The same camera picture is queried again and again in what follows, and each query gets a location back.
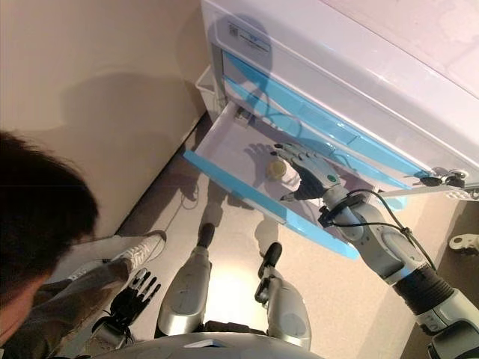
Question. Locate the clear bottle of yellow capsules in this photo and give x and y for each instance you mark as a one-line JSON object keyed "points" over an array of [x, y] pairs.
{"points": [[276, 169]]}

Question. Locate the person with dark hair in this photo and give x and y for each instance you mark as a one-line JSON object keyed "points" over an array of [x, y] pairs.
{"points": [[37, 209]]}

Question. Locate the white medical cart body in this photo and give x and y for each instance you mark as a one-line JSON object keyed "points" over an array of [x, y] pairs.
{"points": [[337, 45]]}

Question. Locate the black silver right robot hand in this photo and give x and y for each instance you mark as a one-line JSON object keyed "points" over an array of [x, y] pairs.
{"points": [[314, 175]]}

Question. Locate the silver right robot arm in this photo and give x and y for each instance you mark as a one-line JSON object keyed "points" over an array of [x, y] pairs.
{"points": [[393, 254]]}

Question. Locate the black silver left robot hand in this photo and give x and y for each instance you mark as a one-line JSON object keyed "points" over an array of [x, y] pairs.
{"points": [[131, 299]]}

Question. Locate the silver left robot leg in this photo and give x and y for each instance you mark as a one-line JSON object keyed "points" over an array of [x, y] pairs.
{"points": [[183, 291]]}

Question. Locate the grey robot torso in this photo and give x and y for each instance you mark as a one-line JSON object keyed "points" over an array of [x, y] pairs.
{"points": [[224, 349]]}

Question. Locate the black keys in cart lock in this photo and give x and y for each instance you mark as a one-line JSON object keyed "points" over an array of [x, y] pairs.
{"points": [[434, 180]]}

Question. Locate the white open side bin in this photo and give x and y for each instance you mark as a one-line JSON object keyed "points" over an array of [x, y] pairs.
{"points": [[205, 84]]}

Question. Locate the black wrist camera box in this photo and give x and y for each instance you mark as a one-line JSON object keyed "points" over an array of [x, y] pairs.
{"points": [[328, 217]]}

